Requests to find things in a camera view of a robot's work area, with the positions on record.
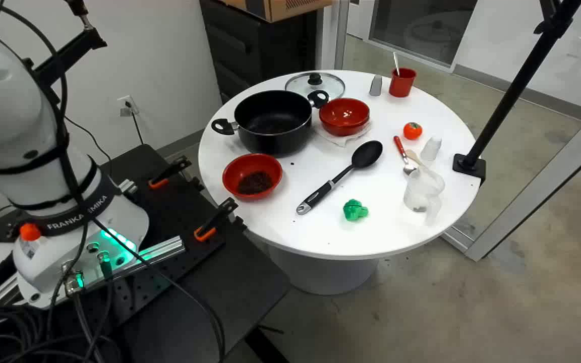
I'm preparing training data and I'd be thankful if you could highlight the black perforated breadboard table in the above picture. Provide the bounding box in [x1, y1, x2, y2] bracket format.
[0, 144, 291, 363]

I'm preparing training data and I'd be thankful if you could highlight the glass pot lid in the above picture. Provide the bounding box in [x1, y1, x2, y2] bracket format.
[282, 70, 347, 103]

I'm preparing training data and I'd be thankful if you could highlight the black cooking pot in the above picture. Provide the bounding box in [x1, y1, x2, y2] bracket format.
[209, 90, 331, 157]

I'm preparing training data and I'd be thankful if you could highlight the white table pedestal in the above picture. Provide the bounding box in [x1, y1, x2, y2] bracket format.
[266, 244, 379, 299]

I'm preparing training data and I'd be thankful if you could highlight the cardboard box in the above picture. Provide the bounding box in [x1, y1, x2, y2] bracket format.
[219, 0, 336, 25]

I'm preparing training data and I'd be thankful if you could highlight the orange toy tomato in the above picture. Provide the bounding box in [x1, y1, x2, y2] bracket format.
[402, 122, 425, 144]

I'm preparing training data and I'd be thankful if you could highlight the red-handled small spoon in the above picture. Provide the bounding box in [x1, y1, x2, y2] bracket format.
[391, 134, 419, 177]

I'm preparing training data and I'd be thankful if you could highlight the glass partition metal frame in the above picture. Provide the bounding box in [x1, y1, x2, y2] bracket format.
[333, 0, 581, 265]

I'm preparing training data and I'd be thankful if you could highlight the black orange clamp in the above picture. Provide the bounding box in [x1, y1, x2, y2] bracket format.
[145, 156, 193, 191]
[191, 196, 240, 244]

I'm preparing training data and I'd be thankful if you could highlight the green toy vegetable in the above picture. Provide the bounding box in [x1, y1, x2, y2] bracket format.
[341, 197, 372, 224]

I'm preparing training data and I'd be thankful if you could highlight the white shaker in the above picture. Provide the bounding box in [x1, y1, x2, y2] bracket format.
[419, 136, 443, 163]

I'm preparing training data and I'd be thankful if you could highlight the black cabinet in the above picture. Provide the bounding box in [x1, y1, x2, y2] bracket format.
[198, 0, 323, 103]

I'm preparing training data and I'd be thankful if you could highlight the black tripod pole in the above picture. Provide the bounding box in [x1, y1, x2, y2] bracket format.
[449, 0, 581, 188]

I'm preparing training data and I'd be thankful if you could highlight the white device with orange cap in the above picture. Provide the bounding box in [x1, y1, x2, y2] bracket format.
[9, 222, 61, 290]

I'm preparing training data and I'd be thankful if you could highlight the red bowl with dark beans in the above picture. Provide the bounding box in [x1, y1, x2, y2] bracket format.
[219, 151, 284, 201]

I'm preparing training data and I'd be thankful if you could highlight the black spoon silver-tipped handle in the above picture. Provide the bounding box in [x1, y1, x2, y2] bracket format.
[294, 140, 385, 219]

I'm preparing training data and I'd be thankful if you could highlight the empty red bowl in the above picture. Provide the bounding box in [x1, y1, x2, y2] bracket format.
[317, 97, 373, 138]

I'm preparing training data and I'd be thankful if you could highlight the red cup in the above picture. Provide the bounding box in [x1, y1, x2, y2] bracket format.
[388, 66, 419, 99]

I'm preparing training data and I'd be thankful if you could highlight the white wall outlet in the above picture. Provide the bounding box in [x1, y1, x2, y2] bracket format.
[114, 96, 137, 119]

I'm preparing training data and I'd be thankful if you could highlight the aluminium rail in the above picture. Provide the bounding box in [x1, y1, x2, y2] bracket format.
[0, 234, 187, 311]

